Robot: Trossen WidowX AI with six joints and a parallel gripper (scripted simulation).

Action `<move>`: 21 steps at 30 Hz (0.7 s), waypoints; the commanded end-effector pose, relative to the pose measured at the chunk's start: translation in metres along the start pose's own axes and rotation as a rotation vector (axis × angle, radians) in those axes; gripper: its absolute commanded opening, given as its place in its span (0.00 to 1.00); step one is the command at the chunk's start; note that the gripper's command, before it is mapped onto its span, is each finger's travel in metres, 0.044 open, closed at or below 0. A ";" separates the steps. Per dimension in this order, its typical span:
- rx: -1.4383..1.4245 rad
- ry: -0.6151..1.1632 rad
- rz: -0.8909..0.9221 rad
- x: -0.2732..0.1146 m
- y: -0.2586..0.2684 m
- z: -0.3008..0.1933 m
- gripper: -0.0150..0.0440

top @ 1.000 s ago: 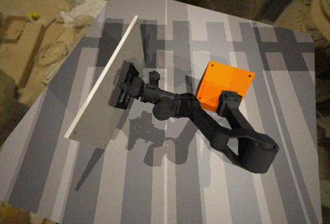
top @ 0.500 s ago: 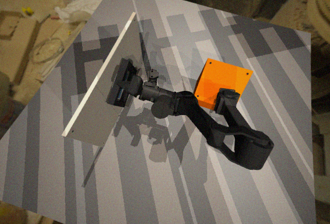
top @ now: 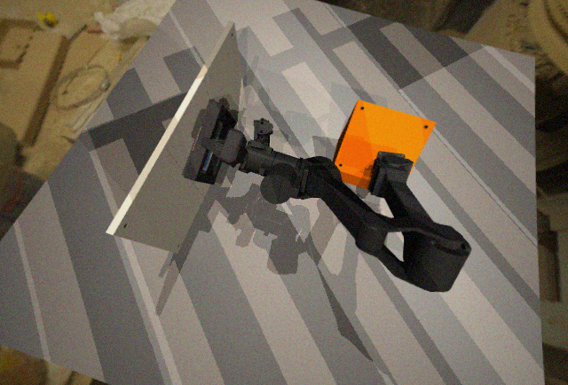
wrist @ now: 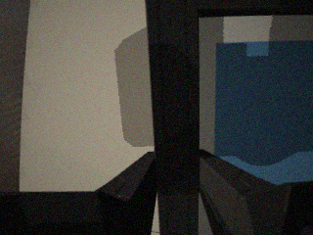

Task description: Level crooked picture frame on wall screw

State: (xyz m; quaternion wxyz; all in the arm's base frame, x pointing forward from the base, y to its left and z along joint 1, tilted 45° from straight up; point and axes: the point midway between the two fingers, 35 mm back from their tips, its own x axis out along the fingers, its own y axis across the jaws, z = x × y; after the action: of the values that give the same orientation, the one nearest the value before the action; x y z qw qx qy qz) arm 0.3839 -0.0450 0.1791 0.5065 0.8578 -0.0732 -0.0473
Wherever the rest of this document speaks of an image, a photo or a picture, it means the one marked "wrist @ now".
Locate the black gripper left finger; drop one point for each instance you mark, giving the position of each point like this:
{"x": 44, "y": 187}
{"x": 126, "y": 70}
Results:
{"x": 123, "y": 206}

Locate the dark grey flat panel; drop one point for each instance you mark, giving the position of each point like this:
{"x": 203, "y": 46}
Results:
{"x": 86, "y": 95}

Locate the black picture frame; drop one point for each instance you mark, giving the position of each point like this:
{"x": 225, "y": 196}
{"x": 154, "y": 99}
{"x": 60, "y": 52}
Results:
{"x": 234, "y": 78}

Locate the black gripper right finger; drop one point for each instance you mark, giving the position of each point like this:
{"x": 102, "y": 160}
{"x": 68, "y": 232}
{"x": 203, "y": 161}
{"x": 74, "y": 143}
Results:
{"x": 239, "y": 203}

